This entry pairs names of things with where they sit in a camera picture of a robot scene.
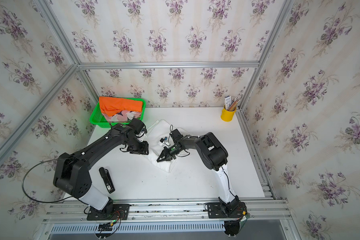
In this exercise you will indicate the black remote-like device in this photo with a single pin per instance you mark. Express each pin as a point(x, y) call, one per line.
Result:
point(105, 174)

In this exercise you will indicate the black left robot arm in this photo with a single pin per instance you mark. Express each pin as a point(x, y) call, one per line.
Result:
point(72, 174)

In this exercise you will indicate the aluminium front rail frame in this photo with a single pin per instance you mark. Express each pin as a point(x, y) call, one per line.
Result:
point(151, 217)

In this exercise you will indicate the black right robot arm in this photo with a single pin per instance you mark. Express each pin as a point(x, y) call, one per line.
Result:
point(213, 155)

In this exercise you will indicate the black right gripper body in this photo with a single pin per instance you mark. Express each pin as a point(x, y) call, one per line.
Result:
point(171, 152)

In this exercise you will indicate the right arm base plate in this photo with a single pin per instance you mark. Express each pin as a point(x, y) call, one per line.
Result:
point(234, 210)

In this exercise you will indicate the pink shark print shorts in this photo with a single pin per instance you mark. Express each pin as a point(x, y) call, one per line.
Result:
point(122, 117)

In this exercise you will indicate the orange shorts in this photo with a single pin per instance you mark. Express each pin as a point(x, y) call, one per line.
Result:
point(111, 106)

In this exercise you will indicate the pencils in cup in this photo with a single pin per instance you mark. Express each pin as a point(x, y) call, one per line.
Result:
point(231, 103)

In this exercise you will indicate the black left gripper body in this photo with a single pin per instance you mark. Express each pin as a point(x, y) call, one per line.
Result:
point(141, 147)

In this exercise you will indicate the green plastic basket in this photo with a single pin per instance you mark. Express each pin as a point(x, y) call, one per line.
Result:
point(97, 118)

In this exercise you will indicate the white cloth garment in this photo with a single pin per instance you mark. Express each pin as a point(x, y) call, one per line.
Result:
point(158, 130)

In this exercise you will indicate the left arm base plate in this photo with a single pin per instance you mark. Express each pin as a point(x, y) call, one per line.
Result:
point(117, 211)

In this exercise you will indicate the small green-lit circuit board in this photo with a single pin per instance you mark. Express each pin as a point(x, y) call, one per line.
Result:
point(106, 227)

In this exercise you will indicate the yellow pen cup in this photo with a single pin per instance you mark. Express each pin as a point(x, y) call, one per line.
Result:
point(227, 115)

